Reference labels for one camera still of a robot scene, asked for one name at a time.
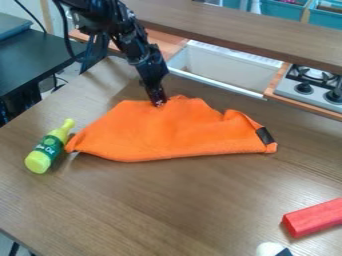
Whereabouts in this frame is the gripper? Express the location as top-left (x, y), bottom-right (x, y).
top-left (130, 43), bottom-right (171, 108)

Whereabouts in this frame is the orange cloth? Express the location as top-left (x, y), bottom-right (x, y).
top-left (64, 94), bottom-right (280, 163)

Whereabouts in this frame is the toy sink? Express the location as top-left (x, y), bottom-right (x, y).
top-left (165, 39), bottom-right (285, 100)

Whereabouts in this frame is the yellow toy bottle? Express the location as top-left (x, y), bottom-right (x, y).
top-left (24, 118), bottom-right (77, 175)

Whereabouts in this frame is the black table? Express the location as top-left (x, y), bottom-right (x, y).
top-left (0, 12), bottom-right (89, 126)

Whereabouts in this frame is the teal bin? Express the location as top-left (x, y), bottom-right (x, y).
top-left (259, 0), bottom-right (310, 22)
top-left (307, 0), bottom-right (342, 30)

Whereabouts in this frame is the toy stove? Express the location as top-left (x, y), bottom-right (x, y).
top-left (272, 63), bottom-right (342, 115)

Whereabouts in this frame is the white toy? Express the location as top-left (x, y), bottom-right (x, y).
top-left (255, 241), bottom-right (296, 256)

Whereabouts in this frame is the red block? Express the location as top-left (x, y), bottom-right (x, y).
top-left (280, 197), bottom-right (342, 239)

